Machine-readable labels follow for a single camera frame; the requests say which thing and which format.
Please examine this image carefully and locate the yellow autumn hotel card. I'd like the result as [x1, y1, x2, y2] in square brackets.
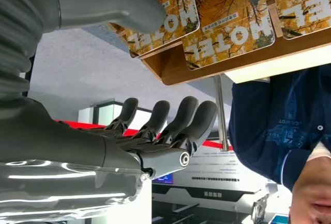
[181, 0, 275, 71]
[124, 0, 201, 58]
[268, 0, 331, 40]

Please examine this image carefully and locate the white machine with black stripe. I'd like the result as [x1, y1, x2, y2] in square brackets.
[151, 145, 278, 224]

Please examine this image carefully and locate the red floor tape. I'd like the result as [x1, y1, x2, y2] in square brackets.
[54, 120, 234, 152]

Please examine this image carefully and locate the wooden card rack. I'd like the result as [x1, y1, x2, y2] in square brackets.
[106, 0, 331, 86]

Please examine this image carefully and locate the metal stanchion pole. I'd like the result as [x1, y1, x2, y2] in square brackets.
[213, 75, 229, 152]

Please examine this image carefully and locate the blue display panel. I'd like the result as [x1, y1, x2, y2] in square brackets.
[152, 173, 173, 185]

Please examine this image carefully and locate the seated person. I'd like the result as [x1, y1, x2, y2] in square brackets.
[228, 63, 331, 224]

